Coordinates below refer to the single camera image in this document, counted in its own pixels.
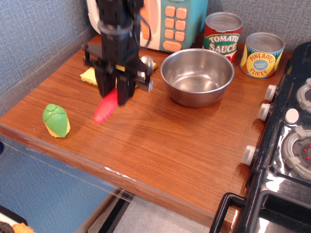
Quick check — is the toy microwave oven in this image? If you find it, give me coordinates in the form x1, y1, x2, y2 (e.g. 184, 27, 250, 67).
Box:
87, 0, 208, 52

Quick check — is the pineapple slices can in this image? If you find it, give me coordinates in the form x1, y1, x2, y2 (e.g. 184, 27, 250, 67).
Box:
240, 32, 285, 79

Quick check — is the white lower stove knob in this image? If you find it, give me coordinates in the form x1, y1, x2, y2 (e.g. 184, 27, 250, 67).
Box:
242, 145, 256, 166

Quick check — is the black toy stove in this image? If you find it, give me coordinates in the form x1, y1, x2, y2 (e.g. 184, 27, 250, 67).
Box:
209, 41, 311, 233

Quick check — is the red handled metal spoon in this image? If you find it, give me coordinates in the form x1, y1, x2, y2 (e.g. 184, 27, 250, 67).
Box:
94, 55, 156, 124

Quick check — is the white middle stove knob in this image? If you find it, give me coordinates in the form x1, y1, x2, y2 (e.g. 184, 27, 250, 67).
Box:
258, 103, 271, 121

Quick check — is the green yellow toy corn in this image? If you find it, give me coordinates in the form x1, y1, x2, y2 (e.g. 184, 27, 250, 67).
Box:
42, 103, 70, 138

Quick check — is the black oven door handle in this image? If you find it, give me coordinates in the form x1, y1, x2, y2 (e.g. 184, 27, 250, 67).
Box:
209, 192, 246, 233

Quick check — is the white upper stove knob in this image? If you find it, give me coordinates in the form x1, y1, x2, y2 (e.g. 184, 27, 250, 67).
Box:
265, 85, 277, 102

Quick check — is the white stove knob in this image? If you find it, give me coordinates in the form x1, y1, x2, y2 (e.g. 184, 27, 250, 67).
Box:
258, 103, 271, 121
242, 145, 256, 166
265, 85, 277, 102

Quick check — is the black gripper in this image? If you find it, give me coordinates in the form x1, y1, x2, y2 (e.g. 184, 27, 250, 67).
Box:
82, 23, 153, 105

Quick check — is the orange fuzzy object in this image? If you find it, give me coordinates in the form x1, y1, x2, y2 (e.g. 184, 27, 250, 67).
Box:
12, 223, 35, 233

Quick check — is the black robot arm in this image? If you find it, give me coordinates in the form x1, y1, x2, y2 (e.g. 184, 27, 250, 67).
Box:
82, 0, 153, 105

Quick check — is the stainless steel bowl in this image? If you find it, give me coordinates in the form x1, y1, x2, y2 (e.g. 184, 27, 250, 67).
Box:
160, 49, 235, 108

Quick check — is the tomato sauce can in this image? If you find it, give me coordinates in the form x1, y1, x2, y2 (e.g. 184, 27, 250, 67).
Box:
203, 12, 243, 64

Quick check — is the yellow folded cloth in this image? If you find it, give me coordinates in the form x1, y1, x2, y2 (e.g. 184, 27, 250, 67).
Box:
80, 55, 157, 86

